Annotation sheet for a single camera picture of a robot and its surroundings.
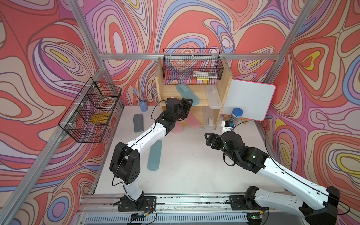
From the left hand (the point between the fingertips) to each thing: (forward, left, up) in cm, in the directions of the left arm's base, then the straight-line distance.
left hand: (194, 102), depth 80 cm
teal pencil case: (-17, +25, -30) cm, 43 cm away
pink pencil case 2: (+5, -1, -24) cm, 24 cm away
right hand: (-20, -8, -8) cm, 23 cm away
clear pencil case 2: (+3, -12, -23) cm, 26 cm away
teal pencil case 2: (+12, +5, -2) cm, 13 cm away
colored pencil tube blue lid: (+1, -28, -12) cm, 30 cm away
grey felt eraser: (+8, +41, -28) cm, 50 cm away
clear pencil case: (+7, -12, -2) cm, 14 cm away
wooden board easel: (+12, -29, -27) cm, 41 cm away
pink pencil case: (-1, +9, -24) cm, 25 cm away
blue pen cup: (+22, +38, -23) cm, 50 cm away
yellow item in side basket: (-12, +49, 0) cm, 50 cm away
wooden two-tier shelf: (+18, +19, -6) cm, 26 cm away
